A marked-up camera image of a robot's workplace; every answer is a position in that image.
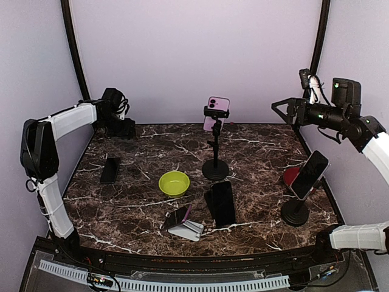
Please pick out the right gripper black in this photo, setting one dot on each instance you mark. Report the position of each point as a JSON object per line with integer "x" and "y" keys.
{"x": 293, "y": 110}

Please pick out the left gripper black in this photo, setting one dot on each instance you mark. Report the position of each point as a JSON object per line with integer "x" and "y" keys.
{"x": 126, "y": 131}

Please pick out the dark blue phone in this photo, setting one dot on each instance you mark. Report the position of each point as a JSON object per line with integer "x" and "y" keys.
{"x": 110, "y": 170}

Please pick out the purple edged phone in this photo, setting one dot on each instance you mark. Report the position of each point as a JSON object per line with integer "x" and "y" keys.
{"x": 176, "y": 217}

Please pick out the large black phone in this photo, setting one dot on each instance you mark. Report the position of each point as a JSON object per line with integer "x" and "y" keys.
{"x": 223, "y": 204}

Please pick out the white folding phone stand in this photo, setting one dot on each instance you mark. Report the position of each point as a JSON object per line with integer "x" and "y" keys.
{"x": 189, "y": 230}

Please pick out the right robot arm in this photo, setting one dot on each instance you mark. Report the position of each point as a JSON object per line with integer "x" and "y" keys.
{"x": 342, "y": 114}

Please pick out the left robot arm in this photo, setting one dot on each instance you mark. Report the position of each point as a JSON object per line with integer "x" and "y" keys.
{"x": 39, "y": 155}

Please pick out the pink phone on tall stand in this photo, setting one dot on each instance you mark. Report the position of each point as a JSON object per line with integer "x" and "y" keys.
{"x": 217, "y": 109}

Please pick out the phone on right stand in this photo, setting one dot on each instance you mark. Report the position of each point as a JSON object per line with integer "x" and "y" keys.
{"x": 311, "y": 172}

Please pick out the black tall phone stand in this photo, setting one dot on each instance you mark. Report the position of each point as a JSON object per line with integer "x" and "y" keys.
{"x": 215, "y": 169}

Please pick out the black right phone stand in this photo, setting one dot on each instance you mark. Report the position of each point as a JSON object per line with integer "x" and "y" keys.
{"x": 294, "y": 212}

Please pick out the black folding phone stand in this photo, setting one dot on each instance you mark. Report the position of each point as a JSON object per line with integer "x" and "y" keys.
{"x": 208, "y": 196}

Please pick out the red bowl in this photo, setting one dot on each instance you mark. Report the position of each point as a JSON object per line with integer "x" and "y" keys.
{"x": 291, "y": 173}

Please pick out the green bowl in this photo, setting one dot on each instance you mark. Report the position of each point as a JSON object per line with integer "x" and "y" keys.
{"x": 174, "y": 184}

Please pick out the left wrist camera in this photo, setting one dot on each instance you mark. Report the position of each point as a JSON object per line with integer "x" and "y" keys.
{"x": 122, "y": 111}

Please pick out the right black corner post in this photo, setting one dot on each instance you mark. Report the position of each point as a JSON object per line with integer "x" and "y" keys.
{"x": 322, "y": 25}

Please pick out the black corner post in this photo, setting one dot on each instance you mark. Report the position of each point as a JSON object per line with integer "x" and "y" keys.
{"x": 322, "y": 25}
{"x": 73, "y": 48}

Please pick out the left black corner post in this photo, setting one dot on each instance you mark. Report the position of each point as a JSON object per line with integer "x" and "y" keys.
{"x": 73, "y": 48}

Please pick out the black front rail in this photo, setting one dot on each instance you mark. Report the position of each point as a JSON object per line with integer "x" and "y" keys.
{"x": 293, "y": 261}

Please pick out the white cable duct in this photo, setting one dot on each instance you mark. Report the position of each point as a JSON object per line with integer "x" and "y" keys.
{"x": 144, "y": 281}

